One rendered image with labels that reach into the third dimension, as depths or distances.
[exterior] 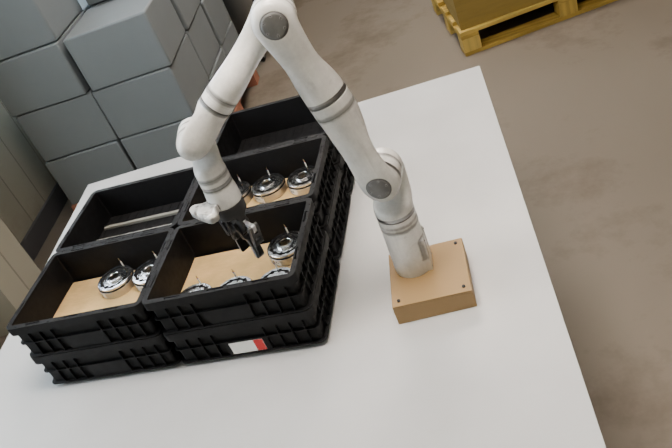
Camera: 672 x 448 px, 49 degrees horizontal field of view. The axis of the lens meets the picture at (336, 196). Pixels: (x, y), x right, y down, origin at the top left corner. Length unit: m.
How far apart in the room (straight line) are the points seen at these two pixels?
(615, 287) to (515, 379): 1.19
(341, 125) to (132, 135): 2.59
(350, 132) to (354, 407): 0.59
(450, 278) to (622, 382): 0.86
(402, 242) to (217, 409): 0.58
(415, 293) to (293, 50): 0.65
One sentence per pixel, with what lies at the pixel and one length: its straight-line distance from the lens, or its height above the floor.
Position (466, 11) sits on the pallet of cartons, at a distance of 4.35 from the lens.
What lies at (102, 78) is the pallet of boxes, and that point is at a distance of 3.87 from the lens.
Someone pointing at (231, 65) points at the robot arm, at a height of 1.40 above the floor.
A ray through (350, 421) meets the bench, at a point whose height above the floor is 0.70.
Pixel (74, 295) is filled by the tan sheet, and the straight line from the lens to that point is 2.21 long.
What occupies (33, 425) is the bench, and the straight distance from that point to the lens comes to 2.12.
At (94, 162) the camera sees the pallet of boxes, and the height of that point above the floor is 0.37.
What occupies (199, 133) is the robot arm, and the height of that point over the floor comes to 1.30.
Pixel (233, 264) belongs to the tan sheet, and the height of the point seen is 0.83.
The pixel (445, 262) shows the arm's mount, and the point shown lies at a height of 0.76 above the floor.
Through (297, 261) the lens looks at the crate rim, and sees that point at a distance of 1.68.
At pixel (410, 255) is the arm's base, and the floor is 0.83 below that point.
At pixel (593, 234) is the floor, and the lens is 2.93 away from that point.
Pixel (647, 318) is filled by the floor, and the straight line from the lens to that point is 2.60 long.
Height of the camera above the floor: 1.91
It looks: 32 degrees down
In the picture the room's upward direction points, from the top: 23 degrees counter-clockwise
